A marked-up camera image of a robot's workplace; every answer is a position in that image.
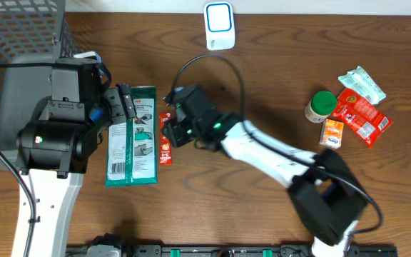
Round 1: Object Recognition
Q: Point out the grey plastic mesh basket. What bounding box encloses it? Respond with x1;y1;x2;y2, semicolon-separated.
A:
0;0;80;167

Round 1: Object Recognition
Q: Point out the green lid white jar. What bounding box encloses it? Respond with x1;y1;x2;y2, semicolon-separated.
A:
305;91;337;123

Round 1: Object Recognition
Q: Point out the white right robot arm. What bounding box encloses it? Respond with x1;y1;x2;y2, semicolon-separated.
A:
161;84;367;256

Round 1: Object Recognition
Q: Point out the white barcode scanner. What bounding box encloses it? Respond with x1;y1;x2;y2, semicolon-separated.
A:
203;1;235;51

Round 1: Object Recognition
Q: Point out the green white gloves package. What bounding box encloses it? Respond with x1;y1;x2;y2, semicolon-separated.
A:
105;86;158;188

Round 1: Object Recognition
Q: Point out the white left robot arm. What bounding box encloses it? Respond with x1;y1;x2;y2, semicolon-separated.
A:
11;53;136;256

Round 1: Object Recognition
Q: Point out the orange small box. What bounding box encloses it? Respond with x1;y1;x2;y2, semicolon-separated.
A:
319;119;345;149

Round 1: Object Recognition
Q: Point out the red snack bag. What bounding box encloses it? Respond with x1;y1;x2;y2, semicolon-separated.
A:
332;88;393;148

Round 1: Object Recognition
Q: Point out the mint green wipes pack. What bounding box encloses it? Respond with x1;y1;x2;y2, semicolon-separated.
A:
338;66;387;105

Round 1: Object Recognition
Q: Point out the red Nescafe stick sachet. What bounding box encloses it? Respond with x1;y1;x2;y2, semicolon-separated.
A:
159;113;172;166

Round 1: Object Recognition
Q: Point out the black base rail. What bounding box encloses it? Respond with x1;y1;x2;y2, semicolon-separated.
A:
64;232;399;257

